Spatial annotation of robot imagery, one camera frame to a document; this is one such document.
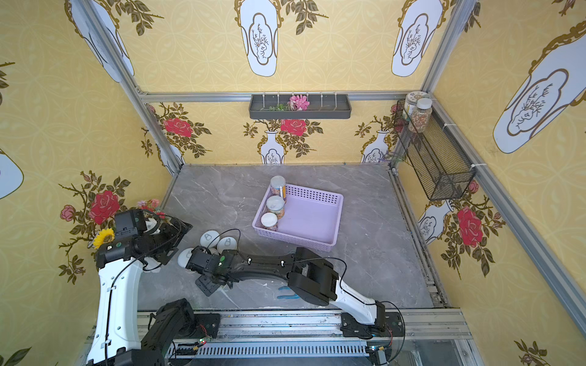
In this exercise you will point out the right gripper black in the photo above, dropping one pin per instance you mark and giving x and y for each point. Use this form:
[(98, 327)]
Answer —
[(196, 264)]

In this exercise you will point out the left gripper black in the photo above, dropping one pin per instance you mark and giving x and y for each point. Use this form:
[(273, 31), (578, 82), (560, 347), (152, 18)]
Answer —
[(169, 235)]

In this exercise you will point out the small orange can white lid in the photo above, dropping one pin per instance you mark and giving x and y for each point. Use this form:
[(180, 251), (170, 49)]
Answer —
[(269, 221)]

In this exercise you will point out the green label can white lid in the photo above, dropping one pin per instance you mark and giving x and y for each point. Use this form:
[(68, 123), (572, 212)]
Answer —
[(276, 205)]

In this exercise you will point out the tall can with spoon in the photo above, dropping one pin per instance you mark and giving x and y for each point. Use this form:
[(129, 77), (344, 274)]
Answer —
[(278, 186)]

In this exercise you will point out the purple plastic basket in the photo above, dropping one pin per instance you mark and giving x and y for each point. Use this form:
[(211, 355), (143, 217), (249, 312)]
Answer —
[(311, 219)]

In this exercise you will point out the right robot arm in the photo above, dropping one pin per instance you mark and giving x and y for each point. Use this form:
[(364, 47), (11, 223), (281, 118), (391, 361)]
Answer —
[(311, 277)]

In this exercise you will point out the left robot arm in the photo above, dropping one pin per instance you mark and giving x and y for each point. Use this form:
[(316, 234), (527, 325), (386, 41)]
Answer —
[(120, 264)]

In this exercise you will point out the flower pot white fence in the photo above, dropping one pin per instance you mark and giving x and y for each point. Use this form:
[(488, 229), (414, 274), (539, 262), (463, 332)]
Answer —
[(106, 236)]

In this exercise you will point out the pull-tab can centre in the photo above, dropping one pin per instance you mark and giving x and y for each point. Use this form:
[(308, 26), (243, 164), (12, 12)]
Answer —
[(227, 243)]

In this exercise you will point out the pull-tab can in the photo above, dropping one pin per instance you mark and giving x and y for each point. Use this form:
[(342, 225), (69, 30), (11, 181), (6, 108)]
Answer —
[(184, 257), (210, 239), (227, 243)]

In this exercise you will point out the pull-tab can left front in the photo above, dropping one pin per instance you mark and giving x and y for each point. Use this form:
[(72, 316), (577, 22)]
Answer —
[(184, 257)]

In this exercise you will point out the pull-tab can left back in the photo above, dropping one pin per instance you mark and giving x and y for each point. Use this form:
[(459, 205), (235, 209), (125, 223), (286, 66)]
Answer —
[(210, 239)]

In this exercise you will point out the pink artificial flower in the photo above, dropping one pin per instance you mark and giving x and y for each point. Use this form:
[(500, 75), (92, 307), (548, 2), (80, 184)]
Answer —
[(299, 103)]

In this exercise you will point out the glass jar patterned lid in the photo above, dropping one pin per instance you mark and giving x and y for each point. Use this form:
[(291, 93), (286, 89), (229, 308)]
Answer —
[(411, 100)]

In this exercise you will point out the glass jar white lid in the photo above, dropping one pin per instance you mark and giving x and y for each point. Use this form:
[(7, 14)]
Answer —
[(420, 115)]

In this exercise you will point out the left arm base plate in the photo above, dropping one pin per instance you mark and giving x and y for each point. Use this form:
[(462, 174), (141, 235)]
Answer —
[(207, 325)]

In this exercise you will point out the teal garden fork yellow handle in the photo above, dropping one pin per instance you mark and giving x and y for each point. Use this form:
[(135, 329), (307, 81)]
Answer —
[(286, 293)]

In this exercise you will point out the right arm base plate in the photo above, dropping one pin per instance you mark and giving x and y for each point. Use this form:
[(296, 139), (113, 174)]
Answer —
[(394, 326)]

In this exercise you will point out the grey wall shelf tray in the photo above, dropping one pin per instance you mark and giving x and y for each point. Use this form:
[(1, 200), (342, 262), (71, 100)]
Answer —
[(274, 106)]

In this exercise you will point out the aluminium rail frame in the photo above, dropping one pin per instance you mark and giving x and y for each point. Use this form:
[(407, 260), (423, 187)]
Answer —
[(316, 332)]

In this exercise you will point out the black wire basket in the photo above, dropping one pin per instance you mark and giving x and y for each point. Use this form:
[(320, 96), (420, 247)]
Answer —
[(440, 163)]

